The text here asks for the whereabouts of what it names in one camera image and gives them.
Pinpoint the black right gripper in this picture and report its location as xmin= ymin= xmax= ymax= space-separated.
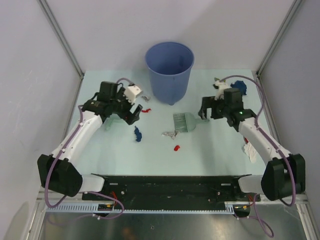
xmin=198 ymin=96 xmax=231 ymax=120

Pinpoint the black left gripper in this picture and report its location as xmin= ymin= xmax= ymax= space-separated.
xmin=110 ymin=87 xmax=143 ymax=125

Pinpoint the light green plastic dustpan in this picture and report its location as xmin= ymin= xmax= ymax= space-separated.
xmin=103 ymin=115 xmax=124 ymax=131

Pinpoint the light green hand brush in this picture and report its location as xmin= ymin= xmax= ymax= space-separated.
xmin=173 ymin=112 xmax=210 ymax=133

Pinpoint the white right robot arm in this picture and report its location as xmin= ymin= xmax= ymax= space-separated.
xmin=198 ymin=88 xmax=306 ymax=201

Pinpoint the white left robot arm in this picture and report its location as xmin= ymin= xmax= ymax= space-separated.
xmin=37 ymin=81 xmax=143 ymax=200

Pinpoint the red paper scrap upper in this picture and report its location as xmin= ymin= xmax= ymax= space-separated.
xmin=141 ymin=108 xmax=152 ymax=113

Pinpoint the small dark blue paper scrap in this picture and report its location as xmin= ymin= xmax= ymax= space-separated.
xmin=134 ymin=126 xmax=142 ymax=143

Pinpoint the grey paper scrap near bin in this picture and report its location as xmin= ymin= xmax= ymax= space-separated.
xmin=141 ymin=95 xmax=151 ymax=103

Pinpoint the dark blue paper scrap right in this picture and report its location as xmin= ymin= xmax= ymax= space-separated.
xmin=230 ymin=80 xmax=247 ymax=96

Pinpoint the red paper scrap lower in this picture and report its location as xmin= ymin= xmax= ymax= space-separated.
xmin=173 ymin=145 xmax=181 ymax=152

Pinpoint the blue plastic waste bin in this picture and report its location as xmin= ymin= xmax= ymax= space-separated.
xmin=144 ymin=41 xmax=195 ymax=106

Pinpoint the white paper scrap right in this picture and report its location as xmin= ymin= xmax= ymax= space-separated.
xmin=242 ymin=142 xmax=258 ymax=163

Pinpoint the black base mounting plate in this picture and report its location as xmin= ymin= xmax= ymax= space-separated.
xmin=99 ymin=175 xmax=255 ymax=201

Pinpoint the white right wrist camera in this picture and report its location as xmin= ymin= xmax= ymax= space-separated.
xmin=213 ymin=80 xmax=231 ymax=101

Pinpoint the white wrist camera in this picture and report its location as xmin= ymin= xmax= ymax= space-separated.
xmin=213 ymin=80 xmax=231 ymax=101
xmin=123 ymin=84 xmax=143 ymax=104

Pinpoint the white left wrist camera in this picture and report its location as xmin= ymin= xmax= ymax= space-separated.
xmin=123 ymin=84 xmax=143 ymax=104

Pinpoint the white cable duct strip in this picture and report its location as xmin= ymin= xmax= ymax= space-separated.
xmin=46 ymin=203 xmax=235 ymax=215

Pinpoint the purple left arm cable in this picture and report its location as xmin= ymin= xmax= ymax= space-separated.
xmin=44 ymin=77 xmax=133 ymax=227

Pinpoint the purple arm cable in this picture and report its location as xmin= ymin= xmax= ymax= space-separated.
xmin=219 ymin=74 xmax=297 ymax=238
xmin=44 ymin=77 xmax=133 ymax=227

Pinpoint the aluminium frame post left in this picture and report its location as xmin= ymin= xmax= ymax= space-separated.
xmin=37 ymin=0 xmax=84 ymax=80

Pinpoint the aluminium frame post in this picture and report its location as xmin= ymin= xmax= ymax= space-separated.
xmin=255 ymin=0 xmax=305 ymax=78
xmin=37 ymin=0 xmax=84 ymax=80

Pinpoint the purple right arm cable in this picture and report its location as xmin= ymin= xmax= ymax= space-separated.
xmin=219 ymin=74 xmax=297 ymax=238

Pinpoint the aluminium frame post right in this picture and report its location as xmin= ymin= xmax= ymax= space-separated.
xmin=255 ymin=0 xmax=305 ymax=78

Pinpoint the aluminium frame rail front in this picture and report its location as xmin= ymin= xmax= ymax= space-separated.
xmin=36 ymin=190 xmax=309 ymax=205

